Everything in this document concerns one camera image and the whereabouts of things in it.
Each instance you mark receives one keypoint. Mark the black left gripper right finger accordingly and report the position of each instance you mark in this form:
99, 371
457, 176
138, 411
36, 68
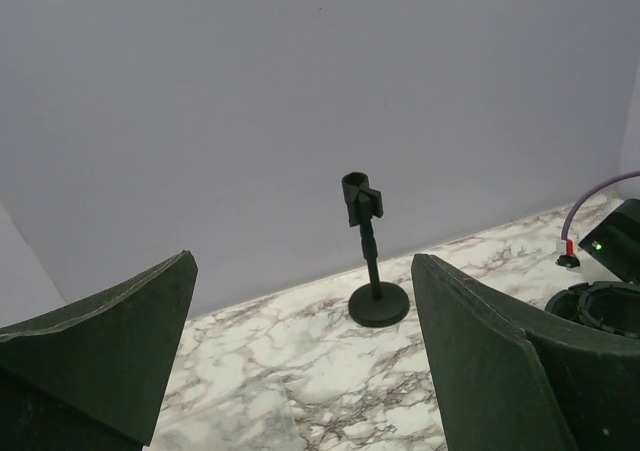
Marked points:
511, 376

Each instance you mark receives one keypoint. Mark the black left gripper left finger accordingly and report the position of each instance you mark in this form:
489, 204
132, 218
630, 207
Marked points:
95, 371

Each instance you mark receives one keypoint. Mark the black round-base microphone stand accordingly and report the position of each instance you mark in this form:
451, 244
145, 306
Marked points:
376, 304

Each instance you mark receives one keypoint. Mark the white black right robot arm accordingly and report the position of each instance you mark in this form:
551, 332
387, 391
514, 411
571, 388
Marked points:
610, 301

